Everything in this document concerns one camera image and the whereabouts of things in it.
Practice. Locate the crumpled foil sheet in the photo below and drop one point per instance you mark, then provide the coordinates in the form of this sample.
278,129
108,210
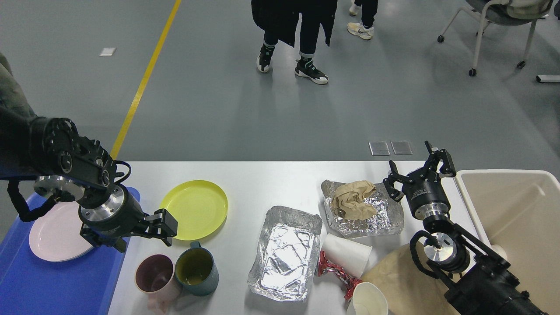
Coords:
388,220

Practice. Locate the floor metal plate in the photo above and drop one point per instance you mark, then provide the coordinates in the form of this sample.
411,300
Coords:
379,148
402,147

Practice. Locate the lying white paper cup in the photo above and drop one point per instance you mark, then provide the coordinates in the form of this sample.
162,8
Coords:
350,255

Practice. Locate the yellow plastic plate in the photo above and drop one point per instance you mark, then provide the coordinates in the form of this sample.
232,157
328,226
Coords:
199,207

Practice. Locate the brown paper bag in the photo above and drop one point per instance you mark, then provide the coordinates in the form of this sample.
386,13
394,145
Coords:
408,291

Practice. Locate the white floor label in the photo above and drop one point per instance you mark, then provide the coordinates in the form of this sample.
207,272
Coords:
108,51

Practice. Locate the left floor metal plate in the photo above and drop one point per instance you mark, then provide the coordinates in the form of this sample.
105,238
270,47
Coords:
379,148

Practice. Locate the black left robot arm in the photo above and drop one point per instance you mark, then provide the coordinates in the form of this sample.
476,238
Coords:
46,161

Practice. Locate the white rolling chair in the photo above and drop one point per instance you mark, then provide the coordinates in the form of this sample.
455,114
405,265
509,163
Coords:
504,13

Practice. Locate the upright white paper cup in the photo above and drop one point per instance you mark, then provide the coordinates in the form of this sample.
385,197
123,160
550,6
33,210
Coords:
367,299

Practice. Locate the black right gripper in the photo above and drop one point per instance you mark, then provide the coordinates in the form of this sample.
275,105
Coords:
426,197

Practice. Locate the blue plastic tray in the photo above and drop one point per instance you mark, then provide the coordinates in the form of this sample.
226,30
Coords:
32,286

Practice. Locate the right floor metal plate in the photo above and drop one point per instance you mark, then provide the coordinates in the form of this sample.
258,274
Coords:
402,147

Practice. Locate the pink mug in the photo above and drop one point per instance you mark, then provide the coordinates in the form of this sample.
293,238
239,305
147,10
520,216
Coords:
155,277

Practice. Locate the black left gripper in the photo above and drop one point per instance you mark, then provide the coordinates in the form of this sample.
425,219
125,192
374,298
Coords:
115,213

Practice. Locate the pink plate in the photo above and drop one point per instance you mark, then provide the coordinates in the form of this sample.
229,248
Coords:
56,236

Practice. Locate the red snack wrapper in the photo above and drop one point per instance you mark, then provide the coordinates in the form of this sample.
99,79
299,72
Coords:
350,282

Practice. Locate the person in black coat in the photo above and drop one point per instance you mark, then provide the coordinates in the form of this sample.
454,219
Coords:
281,18

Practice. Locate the crumpled brown paper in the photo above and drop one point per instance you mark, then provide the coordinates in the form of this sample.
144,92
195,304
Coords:
348,201

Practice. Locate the beige plastic bin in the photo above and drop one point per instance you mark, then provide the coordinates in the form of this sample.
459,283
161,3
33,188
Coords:
519,210

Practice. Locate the metal bar on floor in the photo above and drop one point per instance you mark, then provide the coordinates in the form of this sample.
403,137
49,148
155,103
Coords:
548,78

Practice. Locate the teal mug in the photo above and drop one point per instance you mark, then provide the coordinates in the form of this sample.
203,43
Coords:
196,270

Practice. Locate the aluminium foil tray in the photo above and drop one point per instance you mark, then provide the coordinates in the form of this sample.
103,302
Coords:
287,255

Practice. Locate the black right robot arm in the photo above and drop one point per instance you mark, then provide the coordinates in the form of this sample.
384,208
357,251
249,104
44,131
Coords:
477,278

